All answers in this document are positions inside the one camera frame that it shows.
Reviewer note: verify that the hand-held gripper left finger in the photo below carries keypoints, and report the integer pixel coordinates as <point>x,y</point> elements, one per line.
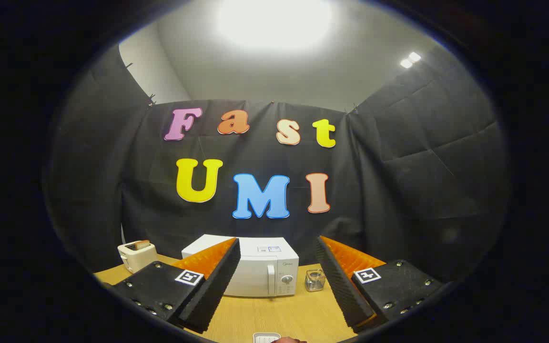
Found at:
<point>217,286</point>

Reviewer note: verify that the toasted bread slice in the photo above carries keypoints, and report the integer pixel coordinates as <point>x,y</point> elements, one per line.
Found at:
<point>142,245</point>

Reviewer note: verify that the white bread toaster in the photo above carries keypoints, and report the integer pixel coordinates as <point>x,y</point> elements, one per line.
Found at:
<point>136,259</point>

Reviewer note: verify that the dark red meat strip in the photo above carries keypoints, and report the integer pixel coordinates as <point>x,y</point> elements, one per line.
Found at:
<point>291,340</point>

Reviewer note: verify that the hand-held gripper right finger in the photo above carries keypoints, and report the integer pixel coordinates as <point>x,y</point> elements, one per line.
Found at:
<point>341,286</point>

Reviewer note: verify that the large ceiling light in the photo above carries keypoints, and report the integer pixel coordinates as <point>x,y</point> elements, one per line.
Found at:
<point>274,21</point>

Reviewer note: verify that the small ceiling spotlight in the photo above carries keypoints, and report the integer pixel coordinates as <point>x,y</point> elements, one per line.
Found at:
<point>410,59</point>

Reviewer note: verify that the white toaster oven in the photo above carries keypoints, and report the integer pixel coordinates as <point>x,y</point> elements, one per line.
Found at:
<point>262,272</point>

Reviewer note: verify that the small white ridged tray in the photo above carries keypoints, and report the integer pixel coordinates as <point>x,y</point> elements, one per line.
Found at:
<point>264,338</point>

